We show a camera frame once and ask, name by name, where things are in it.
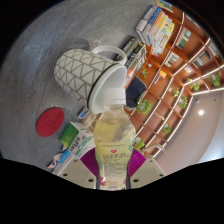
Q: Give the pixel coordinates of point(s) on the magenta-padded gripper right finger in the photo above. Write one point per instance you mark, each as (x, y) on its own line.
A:
(148, 171)

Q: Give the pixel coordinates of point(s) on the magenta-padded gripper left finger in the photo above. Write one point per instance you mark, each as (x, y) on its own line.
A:
(76, 171)

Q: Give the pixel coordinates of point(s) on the clear bottle with yellow drink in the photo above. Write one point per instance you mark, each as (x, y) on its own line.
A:
(115, 140)

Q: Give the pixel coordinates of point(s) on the small colourful sticker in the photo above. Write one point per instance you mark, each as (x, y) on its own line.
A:
(56, 160)
(83, 113)

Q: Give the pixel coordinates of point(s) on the small green-topped box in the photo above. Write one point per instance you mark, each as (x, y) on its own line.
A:
(75, 138)

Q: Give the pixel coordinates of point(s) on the flat round red coaster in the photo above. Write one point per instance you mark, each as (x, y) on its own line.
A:
(50, 121)

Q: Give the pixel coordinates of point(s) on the dark blue chair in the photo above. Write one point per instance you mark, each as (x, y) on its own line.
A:
(136, 91)

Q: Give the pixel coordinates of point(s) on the white mug with triangle pattern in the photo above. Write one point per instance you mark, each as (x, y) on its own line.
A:
(78, 71)

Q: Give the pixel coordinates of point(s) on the wooden shelf unit with contents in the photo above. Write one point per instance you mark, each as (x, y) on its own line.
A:
(180, 76)

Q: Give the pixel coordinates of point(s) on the dark book stack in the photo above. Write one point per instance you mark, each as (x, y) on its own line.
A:
(135, 56)

